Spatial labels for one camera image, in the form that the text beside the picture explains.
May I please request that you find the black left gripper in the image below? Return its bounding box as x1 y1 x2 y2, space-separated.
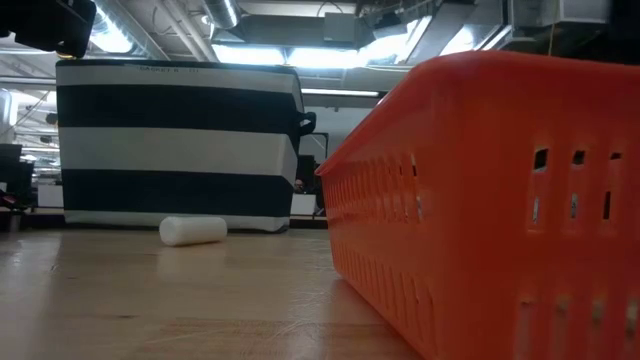
0 0 98 59

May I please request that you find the white plastic bottle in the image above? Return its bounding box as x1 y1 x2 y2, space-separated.
158 215 229 248

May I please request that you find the dark desk equipment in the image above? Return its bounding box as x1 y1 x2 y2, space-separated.
0 143 35 211

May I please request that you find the navy white striped fabric bin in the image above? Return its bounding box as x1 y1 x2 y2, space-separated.
55 59 317 234

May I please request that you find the ceiling light panel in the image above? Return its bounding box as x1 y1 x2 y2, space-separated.
212 43 362 70

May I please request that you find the grey ceiling box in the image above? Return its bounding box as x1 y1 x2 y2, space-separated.
323 12 357 44

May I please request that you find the ceiling tube light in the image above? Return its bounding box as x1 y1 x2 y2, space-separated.
301 88 381 98

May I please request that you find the orange plastic basket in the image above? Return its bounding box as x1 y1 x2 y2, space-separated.
314 49 640 360

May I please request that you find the silver round air duct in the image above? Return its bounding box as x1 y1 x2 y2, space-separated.
202 0 242 30

